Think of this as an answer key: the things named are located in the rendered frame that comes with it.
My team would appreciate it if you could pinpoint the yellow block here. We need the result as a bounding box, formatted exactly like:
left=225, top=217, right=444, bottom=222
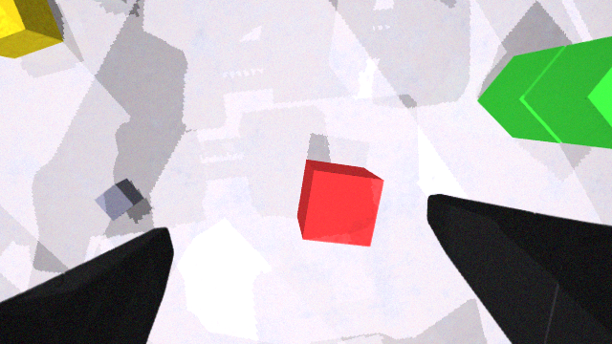
left=0, top=0, right=64, bottom=58

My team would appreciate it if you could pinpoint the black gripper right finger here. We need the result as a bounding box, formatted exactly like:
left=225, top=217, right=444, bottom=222
left=426, top=194, right=612, bottom=344

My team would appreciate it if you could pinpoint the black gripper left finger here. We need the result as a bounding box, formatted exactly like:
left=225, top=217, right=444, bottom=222
left=0, top=226, right=174, bottom=344

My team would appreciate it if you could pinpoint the red block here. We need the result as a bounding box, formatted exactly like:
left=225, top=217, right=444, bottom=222
left=297, top=160, right=384, bottom=247

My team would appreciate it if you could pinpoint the green block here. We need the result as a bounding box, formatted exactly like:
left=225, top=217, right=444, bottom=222
left=477, top=46, right=565, bottom=143
left=523, top=36, right=612, bottom=149

